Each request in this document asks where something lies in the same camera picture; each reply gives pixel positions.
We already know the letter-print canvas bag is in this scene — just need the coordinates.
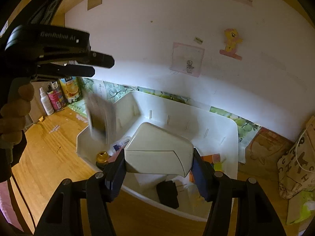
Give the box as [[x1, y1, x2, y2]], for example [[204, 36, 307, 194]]
[[277, 116, 314, 199]]

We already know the yellow juice carton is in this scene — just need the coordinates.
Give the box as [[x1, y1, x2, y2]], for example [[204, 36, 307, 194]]
[[59, 76, 81, 104]]

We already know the white toy camera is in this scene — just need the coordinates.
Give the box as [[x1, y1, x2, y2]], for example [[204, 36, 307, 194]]
[[84, 93, 116, 144]]

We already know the clear barcode-labelled small box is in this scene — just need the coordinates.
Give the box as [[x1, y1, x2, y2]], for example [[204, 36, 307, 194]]
[[108, 136, 131, 156]]

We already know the colourful puzzle cube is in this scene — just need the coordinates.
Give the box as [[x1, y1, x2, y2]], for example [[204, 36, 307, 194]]
[[188, 153, 224, 184]]

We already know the green grape-print paper box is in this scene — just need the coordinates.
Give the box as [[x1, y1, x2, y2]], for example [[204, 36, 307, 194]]
[[78, 78, 261, 163]]

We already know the white plastic storage bin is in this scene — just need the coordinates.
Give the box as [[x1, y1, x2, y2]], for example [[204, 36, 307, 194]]
[[76, 91, 238, 222]]

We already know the yellow pony wall sticker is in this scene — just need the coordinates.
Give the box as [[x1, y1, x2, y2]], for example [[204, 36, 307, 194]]
[[220, 28, 242, 61]]

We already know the pink framed wall drawing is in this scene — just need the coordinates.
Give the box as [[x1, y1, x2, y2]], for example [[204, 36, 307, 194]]
[[170, 43, 205, 77]]

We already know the white L-shaped plastic block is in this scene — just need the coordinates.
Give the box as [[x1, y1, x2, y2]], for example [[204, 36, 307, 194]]
[[134, 174, 176, 192]]

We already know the green gold-capped perfume bottle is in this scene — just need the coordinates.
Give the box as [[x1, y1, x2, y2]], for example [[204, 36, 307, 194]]
[[95, 151, 110, 170]]

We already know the green wet-wipes pack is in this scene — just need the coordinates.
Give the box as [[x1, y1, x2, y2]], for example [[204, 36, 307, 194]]
[[286, 191, 314, 225]]

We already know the white spray bottle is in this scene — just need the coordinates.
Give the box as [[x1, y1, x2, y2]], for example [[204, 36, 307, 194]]
[[40, 87, 55, 116]]

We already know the clear sticker-decorated plastic box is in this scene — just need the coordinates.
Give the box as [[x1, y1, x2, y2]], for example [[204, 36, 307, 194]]
[[177, 183, 211, 218]]

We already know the pink comb with white cap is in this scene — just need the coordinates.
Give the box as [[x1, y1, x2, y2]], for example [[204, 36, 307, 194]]
[[107, 151, 120, 163]]

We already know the black plug adapter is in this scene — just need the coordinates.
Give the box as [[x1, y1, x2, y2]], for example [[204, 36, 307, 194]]
[[156, 181, 179, 209]]

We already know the person's left hand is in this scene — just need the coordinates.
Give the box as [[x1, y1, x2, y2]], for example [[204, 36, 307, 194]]
[[1, 83, 34, 144]]

